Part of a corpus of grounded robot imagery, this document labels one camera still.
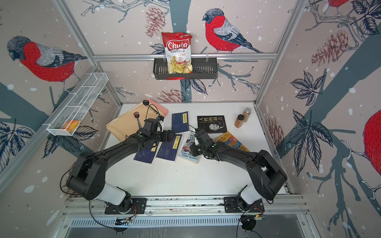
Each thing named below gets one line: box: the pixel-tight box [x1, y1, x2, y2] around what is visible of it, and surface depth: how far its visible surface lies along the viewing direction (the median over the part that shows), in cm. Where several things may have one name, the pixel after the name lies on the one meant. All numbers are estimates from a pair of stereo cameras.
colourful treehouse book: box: [178, 131, 200, 164], surface depth 92 cm
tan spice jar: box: [242, 107, 252, 123], surface depth 105 cm
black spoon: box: [142, 99, 161, 116], surface depth 122 cm
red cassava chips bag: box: [161, 31, 193, 74], surface depth 85 cm
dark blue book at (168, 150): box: [155, 134, 183, 162], surface depth 94 cm
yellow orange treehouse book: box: [214, 131, 251, 152], surface depth 99 cm
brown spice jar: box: [234, 114, 245, 129], surface depth 103 cm
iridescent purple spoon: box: [133, 111, 143, 129], surface depth 113 cm
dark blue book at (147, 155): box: [133, 141, 159, 164], surface depth 92 cm
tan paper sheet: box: [105, 102, 166, 142], surface depth 110 cm
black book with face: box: [196, 115, 228, 134], surface depth 109 cm
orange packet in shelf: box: [62, 119, 81, 134], surface depth 68 cm
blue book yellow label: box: [171, 111, 190, 133], surface depth 109 cm
